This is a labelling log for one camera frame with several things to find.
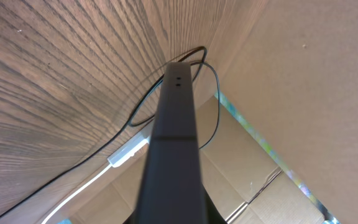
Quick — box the white power strip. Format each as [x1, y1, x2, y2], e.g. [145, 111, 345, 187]
[108, 121, 154, 168]

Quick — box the white power strip cord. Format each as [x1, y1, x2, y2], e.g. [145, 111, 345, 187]
[40, 163, 114, 224]

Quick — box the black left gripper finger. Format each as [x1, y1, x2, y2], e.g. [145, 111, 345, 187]
[205, 191, 227, 224]

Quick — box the black charging cable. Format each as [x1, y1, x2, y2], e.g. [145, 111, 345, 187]
[0, 45, 221, 224]

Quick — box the Samsung Galaxy smartphone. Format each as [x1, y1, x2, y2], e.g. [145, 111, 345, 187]
[131, 62, 207, 224]

